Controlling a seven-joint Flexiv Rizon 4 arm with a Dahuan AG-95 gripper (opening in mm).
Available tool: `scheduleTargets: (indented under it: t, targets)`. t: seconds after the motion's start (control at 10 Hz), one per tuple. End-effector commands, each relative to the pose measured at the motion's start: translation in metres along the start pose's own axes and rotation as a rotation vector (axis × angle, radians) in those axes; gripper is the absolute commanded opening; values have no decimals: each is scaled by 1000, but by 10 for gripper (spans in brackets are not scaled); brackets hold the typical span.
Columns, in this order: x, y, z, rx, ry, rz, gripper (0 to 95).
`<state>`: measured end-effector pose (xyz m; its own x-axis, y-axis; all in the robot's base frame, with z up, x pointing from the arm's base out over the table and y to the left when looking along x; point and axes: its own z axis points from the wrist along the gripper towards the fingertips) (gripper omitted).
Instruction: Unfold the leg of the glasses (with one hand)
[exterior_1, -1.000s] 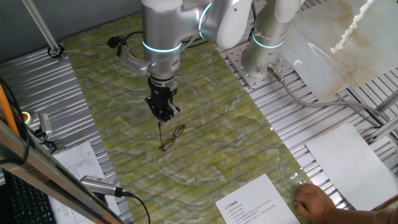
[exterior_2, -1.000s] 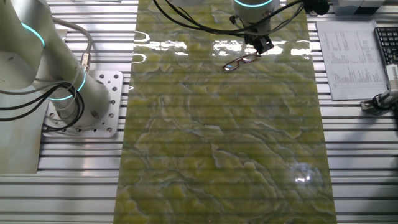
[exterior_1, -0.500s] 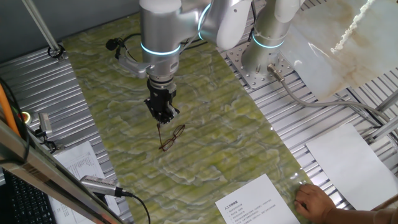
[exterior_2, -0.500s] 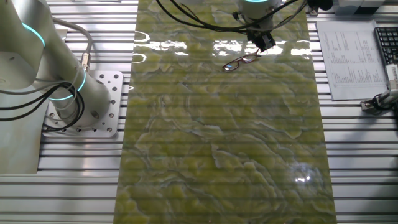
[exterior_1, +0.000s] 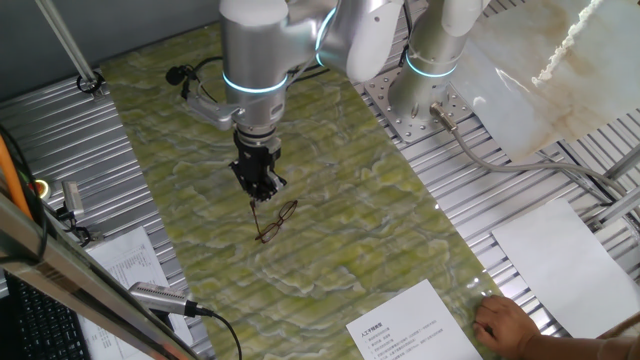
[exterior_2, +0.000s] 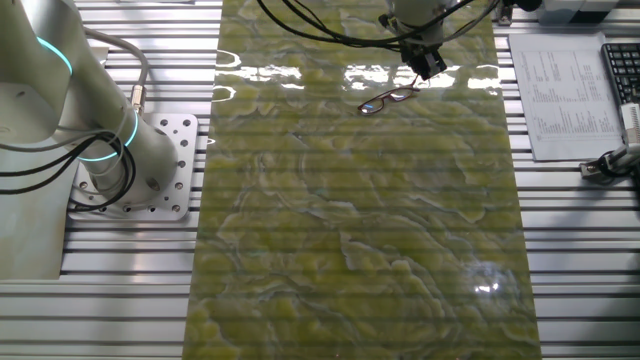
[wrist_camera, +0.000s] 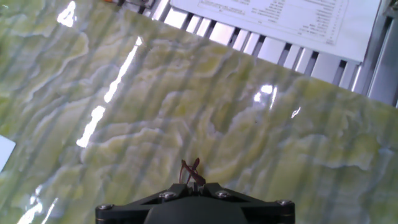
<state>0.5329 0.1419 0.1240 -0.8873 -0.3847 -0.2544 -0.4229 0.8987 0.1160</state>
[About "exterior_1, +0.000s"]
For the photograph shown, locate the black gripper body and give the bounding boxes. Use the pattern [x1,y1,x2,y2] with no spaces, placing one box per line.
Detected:
[228,140,282,190]

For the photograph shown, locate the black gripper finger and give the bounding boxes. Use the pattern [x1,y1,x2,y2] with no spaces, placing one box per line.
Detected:
[243,178,274,204]
[263,170,289,199]

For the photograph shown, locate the red frame glasses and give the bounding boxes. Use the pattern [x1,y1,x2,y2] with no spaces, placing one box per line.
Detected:
[249,198,300,245]

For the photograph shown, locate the person's hand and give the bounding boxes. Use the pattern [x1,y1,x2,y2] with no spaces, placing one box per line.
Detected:
[472,294,542,359]

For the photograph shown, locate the green marble pattern mat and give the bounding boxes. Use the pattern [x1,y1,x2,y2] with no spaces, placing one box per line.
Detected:
[98,22,504,360]

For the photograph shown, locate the printed table paper sheet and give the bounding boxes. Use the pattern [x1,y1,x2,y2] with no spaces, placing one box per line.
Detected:
[77,225,194,360]

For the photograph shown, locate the instruction paper sheet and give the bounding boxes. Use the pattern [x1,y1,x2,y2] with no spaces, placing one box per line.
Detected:
[345,278,484,360]

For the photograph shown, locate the red emergency stop button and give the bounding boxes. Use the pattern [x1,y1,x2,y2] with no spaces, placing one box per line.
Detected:
[30,178,51,201]

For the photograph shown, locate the thin aluminium pole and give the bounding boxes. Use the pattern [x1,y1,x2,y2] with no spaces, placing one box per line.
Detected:
[34,0,104,96]

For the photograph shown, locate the black keyboard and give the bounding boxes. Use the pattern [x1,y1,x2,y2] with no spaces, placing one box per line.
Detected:
[0,272,94,360]

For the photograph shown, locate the white marble pattern sheet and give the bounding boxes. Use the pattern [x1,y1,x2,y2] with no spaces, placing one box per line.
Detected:
[449,0,640,164]

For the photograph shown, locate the blank white paper sheet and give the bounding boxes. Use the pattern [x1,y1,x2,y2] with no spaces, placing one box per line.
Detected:
[491,198,640,340]

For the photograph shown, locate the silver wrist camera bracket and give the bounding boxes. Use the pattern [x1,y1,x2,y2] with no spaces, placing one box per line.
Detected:
[185,92,242,132]

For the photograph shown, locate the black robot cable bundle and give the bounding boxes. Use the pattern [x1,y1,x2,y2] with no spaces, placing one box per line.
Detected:
[164,52,331,101]
[397,0,417,67]

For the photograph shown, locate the black camera cable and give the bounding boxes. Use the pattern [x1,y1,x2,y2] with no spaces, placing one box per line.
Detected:
[194,305,244,360]

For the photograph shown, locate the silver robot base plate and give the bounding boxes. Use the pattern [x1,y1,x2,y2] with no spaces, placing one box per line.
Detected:
[363,67,474,145]

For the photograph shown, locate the black ring clamp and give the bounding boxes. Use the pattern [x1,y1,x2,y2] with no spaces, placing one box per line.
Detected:
[75,71,106,96]

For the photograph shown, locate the small silver camera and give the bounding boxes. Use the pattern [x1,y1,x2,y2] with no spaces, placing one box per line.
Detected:
[60,180,86,217]

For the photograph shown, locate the small black camera stand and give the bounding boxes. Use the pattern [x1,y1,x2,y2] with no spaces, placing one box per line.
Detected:
[52,202,94,247]

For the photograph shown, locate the aluminium frame beam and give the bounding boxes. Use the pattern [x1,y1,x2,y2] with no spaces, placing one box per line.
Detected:
[0,192,201,360]

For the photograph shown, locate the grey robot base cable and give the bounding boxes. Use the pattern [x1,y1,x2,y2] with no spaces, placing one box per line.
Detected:
[429,102,640,221]

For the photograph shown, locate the orange cable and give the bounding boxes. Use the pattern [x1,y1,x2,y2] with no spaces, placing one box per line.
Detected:
[0,134,34,221]

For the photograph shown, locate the aluminium frame strut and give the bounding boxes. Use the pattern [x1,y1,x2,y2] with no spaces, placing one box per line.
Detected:
[602,143,640,182]
[589,185,640,229]

